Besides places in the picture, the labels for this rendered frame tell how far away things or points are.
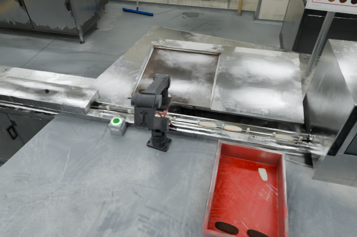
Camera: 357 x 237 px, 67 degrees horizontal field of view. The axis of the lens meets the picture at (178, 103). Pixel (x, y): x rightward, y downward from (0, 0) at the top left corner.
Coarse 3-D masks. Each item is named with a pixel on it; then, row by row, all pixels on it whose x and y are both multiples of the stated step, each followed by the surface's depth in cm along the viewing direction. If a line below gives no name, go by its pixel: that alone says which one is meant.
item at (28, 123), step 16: (48, 80) 192; (64, 80) 192; (80, 80) 192; (0, 112) 177; (16, 112) 172; (32, 112) 167; (0, 128) 190; (16, 128) 184; (32, 128) 180; (0, 144) 205; (16, 144) 199; (0, 160) 223
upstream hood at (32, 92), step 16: (0, 80) 174; (16, 80) 174; (32, 80) 174; (0, 96) 165; (16, 96) 162; (32, 96) 162; (48, 96) 162; (64, 96) 162; (80, 96) 162; (96, 96) 167; (80, 112) 158
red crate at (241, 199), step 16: (224, 160) 138; (240, 160) 138; (224, 176) 131; (240, 176) 131; (256, 176) 131; (272, 176) 131; (224, 192) 124; (240, 192) 124; (256, 192) 124; (272, 192) 124; (224, 208) 118; (240, 208) 118; (256, 208) 118; (272, 208) 118; (208, 224) 113; (240, 224) 113; (256, 224) 113; (272, 224) 113
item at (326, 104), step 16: (336, 48) 129; (352, 48) 129; (320, 64) 142; (336, 64) 120; (352, 64) 118; (320, 80) 138; (336, 80) 118; (352, 80) 109; (304, 96) 162; (320, 96) 135; (336, 96) 115; (352, 96) 102; (304, 112) 157; (320, 112) 131; (336, 112) 113; (352, 112) 146; (320, 128) 128; (336, 128) 111; (352, 128) 105; (320, 144) 125; (336, 144) 130; (320, 160) 122; (336, 160) 118; (352, 160) 116; (320, 176) 127; (336, 176) 125; (352, 176) 122
